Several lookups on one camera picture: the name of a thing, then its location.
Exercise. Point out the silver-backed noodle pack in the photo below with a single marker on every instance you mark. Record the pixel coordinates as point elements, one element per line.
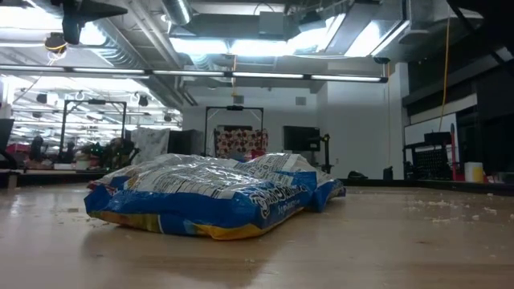
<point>180,159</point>

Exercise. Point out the black security camera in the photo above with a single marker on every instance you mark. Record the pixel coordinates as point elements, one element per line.
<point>381,60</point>

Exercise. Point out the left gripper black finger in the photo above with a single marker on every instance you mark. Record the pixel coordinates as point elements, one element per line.
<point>100,10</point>

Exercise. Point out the tall black object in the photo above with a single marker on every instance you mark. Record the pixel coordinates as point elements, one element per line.
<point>387,173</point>

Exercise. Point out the bright ceiling light panel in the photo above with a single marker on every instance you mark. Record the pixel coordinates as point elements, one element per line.
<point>225,46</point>

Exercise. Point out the black frame stand, patterned cloth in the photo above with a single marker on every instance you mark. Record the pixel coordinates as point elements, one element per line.
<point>235,107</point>

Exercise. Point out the slanted ceiling light fixture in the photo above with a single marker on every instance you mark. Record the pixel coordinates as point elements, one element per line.
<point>365,40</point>

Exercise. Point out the red and white patterned cloth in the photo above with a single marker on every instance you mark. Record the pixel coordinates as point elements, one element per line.
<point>241,140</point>

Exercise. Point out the blue noodle pack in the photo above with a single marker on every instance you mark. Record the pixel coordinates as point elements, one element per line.
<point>192,204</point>
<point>281,164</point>

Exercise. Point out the black round ceiling device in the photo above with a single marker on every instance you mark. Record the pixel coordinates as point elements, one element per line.
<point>55,44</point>

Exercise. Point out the black frame stand with camera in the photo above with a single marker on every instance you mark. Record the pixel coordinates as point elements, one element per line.
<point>96,101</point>

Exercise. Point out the grey wall vent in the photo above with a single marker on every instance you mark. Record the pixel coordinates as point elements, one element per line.
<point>300,100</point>

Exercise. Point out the low black object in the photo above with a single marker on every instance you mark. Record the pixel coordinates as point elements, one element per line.
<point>356,175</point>

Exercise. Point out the black mesh cart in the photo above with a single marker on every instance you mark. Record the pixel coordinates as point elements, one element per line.
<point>431,160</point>

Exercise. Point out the white and yellow cylinder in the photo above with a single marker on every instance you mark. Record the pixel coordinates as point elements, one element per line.
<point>474,172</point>

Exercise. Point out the small hanging grey box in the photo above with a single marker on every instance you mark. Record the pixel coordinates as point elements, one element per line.
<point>238,99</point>

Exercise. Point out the silver spiral air duct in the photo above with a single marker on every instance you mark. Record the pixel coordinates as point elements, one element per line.
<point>176,10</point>

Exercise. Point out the grey ceiling junction box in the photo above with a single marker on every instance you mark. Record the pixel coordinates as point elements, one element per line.
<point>271,24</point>

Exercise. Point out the black cabinet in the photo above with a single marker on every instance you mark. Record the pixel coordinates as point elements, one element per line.
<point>186,140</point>

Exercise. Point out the long LED light bar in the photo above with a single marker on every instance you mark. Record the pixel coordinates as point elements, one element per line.
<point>180,72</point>

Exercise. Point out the white floral cloth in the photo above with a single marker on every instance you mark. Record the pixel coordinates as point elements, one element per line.
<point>150,144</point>

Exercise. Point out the black monitor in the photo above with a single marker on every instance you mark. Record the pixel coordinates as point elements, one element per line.
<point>301,138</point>

